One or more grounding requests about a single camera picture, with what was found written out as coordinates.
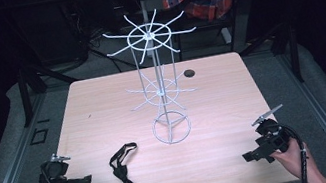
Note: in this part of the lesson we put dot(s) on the black metal stand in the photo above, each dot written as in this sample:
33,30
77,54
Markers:
285,49
32,90

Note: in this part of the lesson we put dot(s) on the person's right hand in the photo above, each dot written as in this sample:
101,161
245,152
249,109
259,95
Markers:
293,158

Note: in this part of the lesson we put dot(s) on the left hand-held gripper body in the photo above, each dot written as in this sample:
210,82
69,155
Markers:
53,178

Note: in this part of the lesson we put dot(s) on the black bow tie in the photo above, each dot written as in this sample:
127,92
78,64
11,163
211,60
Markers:
123,171

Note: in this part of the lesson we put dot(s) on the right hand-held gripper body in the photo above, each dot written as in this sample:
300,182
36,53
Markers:
272,139

